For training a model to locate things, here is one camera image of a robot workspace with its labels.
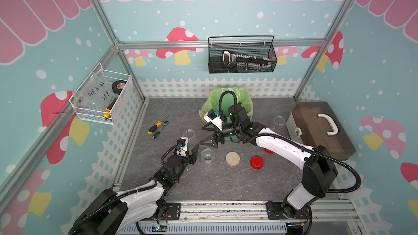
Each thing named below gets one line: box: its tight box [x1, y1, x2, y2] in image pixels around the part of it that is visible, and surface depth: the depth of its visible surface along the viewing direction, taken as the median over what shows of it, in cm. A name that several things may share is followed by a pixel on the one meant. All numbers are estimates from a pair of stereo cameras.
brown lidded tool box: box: [285, 101, 356, 160], surface depth 85 cm
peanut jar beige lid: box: [200, 147, 216, 166], surface depth 91 cm
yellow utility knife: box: [102, 96, 119, 118], surface depth 65 cm
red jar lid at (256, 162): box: [249, 155, 264, 171], surface depth 90 cm
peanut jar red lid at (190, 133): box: [182, 128, 196, 141], surface depth 81 cm
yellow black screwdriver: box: [146, 114, 169, 136], surface depth 105 cm
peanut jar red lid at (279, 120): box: [273, 114, 286, 126], surface depth 95 cm
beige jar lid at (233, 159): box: [225, 151, 241, 168], surface depth 92 cm
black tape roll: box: [111, 79, 128, 95], surface depth 81 cm
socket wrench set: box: [221, 50, 271, 71], surface depth 91 cm
